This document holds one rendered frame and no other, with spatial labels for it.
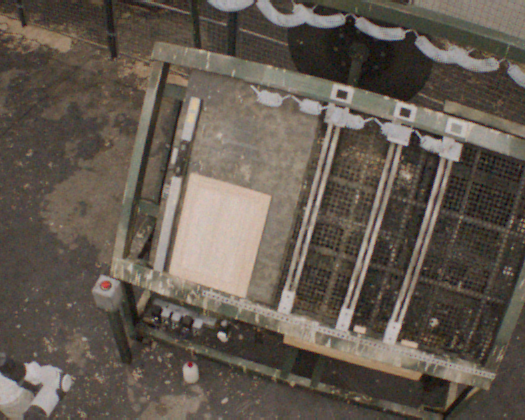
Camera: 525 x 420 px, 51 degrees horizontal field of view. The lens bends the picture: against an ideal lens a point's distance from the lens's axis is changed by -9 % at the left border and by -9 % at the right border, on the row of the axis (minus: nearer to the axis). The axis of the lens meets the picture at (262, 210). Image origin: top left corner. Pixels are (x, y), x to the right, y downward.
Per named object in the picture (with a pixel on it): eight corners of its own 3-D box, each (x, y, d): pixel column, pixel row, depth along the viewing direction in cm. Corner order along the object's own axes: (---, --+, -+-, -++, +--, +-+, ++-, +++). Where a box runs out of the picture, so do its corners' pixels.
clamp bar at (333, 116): (276, 306, 316) (267, 321, 293) (335, 84, 290) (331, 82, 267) (294, 311, 315) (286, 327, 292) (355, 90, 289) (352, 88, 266)
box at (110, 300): (96, 307, 322) (91, 290, 309) (105, 291, 330) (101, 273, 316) (115, 315, 320) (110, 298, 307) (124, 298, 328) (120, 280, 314)
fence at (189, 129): (156, 267, 327) (153, 269, 323) (193, 97, 306) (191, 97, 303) (164, 270, 327) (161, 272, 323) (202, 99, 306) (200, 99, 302)
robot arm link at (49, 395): (74, 390, 247) (53, 423, 227) (49, 385, 249) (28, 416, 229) (69, 371, 242) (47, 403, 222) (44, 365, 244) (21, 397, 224)
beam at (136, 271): (116, 270, 340) (108, 275, 329) (120, 251, 337) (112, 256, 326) (486, 382, 306) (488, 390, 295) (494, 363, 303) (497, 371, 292)
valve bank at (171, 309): (144, 330, 336) (139, 309, 317) (153, 310, 345) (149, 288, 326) (225, 358, 328) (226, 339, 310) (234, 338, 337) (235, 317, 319)
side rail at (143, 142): (120, 251, 337) (112, 256, 326) (161, 60, 313) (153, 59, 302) (129, 254, 336) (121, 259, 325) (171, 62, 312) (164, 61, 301)
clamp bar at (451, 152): (379, 336, 308) (378, 354, 285) (446, 116, 281) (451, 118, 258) (397, 341, 306) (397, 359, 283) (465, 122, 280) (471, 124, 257)
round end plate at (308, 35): (279, 93, 341) (292, -27, 280) (282, 87, 345) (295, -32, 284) (414, 130, 329) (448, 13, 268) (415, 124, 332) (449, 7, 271)
